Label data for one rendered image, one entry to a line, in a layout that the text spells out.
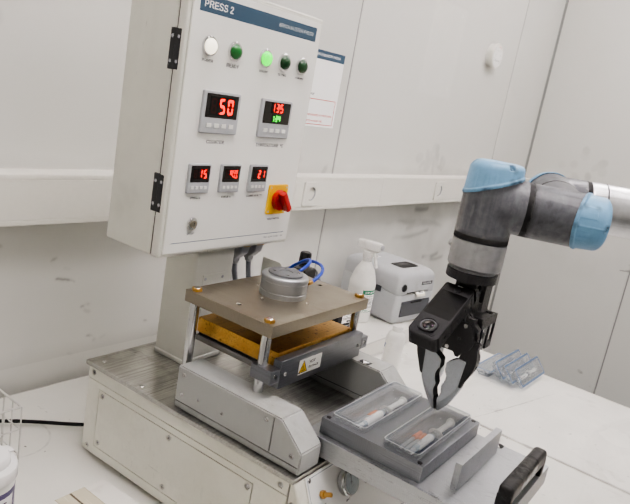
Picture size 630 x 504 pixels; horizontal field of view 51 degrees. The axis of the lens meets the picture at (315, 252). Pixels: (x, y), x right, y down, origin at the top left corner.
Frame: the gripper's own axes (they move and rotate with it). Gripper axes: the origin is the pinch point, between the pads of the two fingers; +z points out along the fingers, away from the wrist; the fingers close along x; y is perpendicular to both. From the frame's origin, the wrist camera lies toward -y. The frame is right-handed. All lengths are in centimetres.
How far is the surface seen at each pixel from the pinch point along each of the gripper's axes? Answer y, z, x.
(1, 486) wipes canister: -42, 17, 40
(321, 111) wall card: 74, -35, 80
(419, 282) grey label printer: 101, 11, 50
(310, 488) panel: -14.0, 13.3, 9.7
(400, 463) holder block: -9.9, 5.7, -0.8
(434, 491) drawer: -9.7, 7.3, -6.2
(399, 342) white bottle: 64, 18, 36
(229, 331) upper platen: -10.0, -1.5, 31.8
